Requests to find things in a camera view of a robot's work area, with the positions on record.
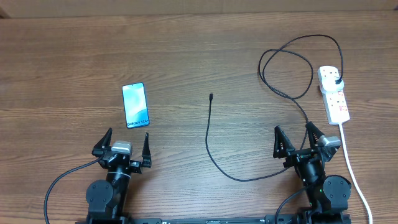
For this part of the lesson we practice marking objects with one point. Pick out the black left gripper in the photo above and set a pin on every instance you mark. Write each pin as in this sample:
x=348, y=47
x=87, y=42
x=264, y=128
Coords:
x=136, y=167

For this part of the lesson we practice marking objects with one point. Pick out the blue Samsung Galaxy smartphone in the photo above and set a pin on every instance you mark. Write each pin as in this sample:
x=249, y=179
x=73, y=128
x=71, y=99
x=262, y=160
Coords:
x=135, y=105

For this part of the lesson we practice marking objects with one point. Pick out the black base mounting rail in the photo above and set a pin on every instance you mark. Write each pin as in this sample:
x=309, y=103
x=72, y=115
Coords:
x=214, y=221

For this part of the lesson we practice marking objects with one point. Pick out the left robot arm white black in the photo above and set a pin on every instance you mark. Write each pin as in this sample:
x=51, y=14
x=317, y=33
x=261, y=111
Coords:
x=106, y=198

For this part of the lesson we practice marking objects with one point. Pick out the white charger plug adapter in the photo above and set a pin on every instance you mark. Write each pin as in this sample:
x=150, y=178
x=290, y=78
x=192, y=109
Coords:
x=330, y=85

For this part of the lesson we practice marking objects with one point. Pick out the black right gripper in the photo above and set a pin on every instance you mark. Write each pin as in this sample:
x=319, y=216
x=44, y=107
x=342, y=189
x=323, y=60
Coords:
x=295, y=156

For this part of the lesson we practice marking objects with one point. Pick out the white power strip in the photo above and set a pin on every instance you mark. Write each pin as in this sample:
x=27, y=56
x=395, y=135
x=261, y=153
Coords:
x=335, y=103

